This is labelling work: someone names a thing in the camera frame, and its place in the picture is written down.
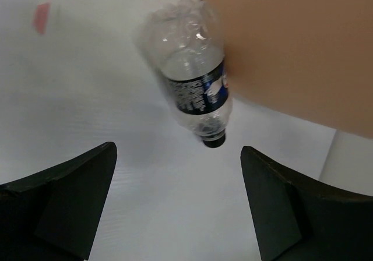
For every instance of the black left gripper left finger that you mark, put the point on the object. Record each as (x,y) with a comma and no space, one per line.
(54,214)

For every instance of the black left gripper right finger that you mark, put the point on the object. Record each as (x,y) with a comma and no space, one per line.
(299,218)

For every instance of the orange plastic bin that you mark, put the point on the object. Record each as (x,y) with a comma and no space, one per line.
(308,58)

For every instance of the dark blue label bottle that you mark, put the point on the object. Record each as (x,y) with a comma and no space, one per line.
(183,45)

